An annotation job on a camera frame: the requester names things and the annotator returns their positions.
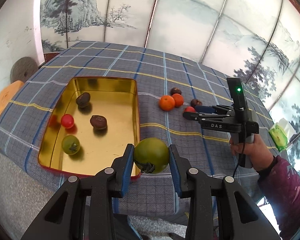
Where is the green tomato large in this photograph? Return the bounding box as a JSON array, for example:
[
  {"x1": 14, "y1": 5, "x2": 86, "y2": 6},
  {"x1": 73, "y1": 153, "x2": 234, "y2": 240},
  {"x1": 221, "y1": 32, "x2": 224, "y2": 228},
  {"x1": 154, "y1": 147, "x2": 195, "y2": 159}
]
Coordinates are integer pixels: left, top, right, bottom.
[{"x1": 134, "y1": 138, "x2": 170, "y2": 174}]

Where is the green tomato small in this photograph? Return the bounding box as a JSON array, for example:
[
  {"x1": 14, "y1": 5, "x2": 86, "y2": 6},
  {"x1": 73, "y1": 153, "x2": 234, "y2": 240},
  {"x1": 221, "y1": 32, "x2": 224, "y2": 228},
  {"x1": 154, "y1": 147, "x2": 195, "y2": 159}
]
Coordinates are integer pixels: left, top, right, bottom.
[{"x1": 62, "y1": 135, "x2": 81, "y2": 155}]

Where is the brown fruit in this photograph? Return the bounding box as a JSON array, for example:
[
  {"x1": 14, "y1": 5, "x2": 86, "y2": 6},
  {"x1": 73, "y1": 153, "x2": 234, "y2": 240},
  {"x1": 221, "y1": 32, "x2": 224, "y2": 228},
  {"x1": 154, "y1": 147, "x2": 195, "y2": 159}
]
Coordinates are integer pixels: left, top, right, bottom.
[
  {"x1": 90, "y1": 115, "x2": 108, "y2": 130},
  {"x1": 190, "y1": 99, "x2": 203, "y2": 108},
  {"x1": 170, "y1": 87, "x2": 182, "y2": 96},
  {"x1": 76, "y1": 92, "x2": 90, "y2": 108}
]

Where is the red tomato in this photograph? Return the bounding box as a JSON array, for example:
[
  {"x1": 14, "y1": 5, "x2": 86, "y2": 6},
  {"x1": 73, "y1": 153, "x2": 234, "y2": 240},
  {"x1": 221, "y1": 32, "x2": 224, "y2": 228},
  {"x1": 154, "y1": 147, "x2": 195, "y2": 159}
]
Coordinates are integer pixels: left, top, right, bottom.
[
  {"x1": 61, "y1": 114, "x2": 75, "y2": 129},
  {"x1": 184, "y1": 106, "x2": 196, "y2": 113}
]

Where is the right forearm purple sleeve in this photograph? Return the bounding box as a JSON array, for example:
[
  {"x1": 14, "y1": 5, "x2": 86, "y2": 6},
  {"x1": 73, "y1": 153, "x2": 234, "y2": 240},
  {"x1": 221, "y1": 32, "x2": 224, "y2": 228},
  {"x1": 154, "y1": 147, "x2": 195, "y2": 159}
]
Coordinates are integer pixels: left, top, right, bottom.
[{"x1": 258, "y1": 156, "x2": 300, "y2": 239}]

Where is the person's right hand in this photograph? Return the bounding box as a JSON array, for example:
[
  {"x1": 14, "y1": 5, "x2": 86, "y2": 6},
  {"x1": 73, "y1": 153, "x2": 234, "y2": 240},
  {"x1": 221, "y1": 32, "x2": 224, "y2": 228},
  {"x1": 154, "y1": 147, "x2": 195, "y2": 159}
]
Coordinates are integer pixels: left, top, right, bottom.
[{"x1": 229, "y1": 134, "x2": 274, "y2": 172}]

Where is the orange tangerine right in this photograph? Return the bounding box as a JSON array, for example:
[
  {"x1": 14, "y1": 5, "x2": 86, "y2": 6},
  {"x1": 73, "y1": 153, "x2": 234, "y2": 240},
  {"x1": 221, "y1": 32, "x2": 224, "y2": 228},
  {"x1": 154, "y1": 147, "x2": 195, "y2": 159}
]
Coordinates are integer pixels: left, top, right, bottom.
[{"x1": 172, "y1": 93, "x2": 184, "y2": 107}]

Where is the orange tangerine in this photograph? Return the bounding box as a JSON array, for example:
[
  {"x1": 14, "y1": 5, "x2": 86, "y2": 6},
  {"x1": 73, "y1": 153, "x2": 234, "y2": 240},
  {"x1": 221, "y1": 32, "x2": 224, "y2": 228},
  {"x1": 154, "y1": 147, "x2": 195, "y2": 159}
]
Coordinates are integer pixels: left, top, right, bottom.
[
  {"x1": 159, "y1": 95, "x2": 175, "y2": 112},
  {"x1": 172, "y1": 93, "x2": 184, "y2": 107}
]

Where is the orange tangerine left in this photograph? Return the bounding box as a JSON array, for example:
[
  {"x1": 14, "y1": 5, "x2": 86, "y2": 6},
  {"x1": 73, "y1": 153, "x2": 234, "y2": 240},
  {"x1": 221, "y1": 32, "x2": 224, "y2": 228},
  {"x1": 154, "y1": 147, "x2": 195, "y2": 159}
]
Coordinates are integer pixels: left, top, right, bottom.
[{"x1": 159, "y1": 95, "x2": 175, "y2": 112}]

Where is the green tissue pack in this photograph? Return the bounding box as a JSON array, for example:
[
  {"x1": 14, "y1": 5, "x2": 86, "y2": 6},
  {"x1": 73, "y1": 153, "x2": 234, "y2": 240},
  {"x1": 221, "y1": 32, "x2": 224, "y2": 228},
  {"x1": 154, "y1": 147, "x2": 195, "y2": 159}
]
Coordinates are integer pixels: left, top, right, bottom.
[{"x1": 268, "y1": 118, "x2": 296, "y2": 152}]

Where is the blue plaid tablecloth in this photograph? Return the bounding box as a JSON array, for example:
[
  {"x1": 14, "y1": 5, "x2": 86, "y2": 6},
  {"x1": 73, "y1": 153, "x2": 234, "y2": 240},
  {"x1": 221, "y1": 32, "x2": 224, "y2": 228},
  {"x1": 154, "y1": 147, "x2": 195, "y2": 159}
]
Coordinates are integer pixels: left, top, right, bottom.
[{"x1": 0, "y1": 40, "x2": 288, "y2": 224}]

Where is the painted landscape folding screen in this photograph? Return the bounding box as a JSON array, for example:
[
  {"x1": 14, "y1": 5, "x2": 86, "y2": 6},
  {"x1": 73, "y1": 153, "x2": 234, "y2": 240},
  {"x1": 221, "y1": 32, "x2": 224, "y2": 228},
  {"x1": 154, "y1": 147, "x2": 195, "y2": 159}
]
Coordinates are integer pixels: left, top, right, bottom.
[{"x1": 40, "y1": 0, "x2": 300, "y2": 173}]

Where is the red gold toffee tin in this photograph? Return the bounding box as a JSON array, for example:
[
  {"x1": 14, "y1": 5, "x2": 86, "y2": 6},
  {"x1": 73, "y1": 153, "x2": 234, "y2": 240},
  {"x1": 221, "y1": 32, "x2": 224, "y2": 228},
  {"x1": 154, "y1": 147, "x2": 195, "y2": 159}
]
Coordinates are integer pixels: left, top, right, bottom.
[{"x1": 38, "y1": 76, "x2": 140, "y2": 177}]

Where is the orange round cushion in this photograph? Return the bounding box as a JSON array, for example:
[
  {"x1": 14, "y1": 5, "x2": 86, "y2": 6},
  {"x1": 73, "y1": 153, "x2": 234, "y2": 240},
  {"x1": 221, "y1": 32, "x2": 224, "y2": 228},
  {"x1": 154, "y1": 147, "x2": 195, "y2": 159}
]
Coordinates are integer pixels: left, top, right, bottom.
[{"x1": 0, "y1": 80, "x2": 24, "y2": 115}]

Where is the round grey stone disc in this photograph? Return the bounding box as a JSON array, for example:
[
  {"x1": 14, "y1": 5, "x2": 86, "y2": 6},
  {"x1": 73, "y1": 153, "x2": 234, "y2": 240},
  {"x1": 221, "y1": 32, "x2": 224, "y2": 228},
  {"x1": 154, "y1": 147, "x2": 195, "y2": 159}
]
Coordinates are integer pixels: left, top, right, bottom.
[{"x1": 10, "y1": 57, "x2": 39, "y2": 83}]

